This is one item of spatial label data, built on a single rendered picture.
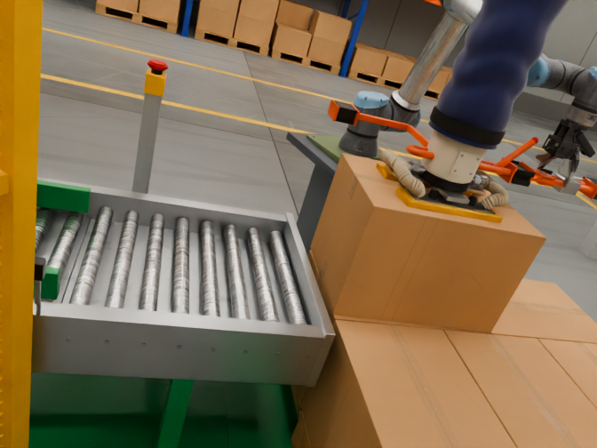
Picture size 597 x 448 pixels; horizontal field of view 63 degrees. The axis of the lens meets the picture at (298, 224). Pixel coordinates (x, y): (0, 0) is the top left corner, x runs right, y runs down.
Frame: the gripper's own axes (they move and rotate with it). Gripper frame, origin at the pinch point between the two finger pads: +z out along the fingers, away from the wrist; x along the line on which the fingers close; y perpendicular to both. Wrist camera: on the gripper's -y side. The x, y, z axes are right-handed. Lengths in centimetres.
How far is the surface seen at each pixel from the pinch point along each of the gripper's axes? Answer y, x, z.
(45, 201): 162, -21, 49
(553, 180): 3.3, 4.2, -0.6
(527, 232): 17.1, 19.5, 12.6
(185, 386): 114, 36, 69
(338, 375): 70, 36, 61
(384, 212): 67, 19, 14
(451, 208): 43.6, 15.4, 10.9
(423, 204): 54, 16, 11
